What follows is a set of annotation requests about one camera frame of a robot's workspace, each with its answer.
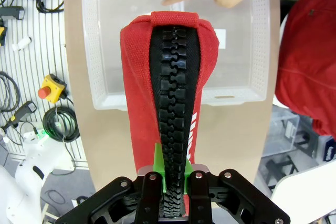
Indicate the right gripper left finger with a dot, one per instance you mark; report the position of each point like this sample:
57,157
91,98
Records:
149,195

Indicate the red zippered pencil case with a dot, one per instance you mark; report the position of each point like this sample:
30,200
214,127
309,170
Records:
136,77

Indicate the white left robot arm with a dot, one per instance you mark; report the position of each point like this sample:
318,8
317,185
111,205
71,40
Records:
26,171

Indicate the white round side table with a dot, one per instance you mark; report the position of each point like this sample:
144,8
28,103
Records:
309,182

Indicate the blue white box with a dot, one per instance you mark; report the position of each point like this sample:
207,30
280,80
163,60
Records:
330,153

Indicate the translucent white plastic basket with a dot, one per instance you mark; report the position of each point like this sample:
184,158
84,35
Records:
236,64
110,51

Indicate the small white cylinder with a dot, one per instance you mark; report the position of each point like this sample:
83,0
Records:
22,43

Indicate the white square sticker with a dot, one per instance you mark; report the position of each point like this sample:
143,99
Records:
221,39

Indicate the yellow black device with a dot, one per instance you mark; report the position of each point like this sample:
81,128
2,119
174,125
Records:
2,33

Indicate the black grey handheld device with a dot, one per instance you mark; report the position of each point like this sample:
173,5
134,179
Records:
11,12

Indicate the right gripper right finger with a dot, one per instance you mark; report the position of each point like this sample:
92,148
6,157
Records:
199,197

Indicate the yellow emergency stop box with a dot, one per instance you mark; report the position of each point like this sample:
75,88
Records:
53,87

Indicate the person's red jacket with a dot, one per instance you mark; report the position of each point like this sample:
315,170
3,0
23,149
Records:
307,64

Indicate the clear plastic box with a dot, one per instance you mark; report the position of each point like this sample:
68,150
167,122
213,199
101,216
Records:
281,129

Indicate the grey handheld pendant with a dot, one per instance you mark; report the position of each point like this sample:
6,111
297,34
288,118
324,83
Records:
25,110

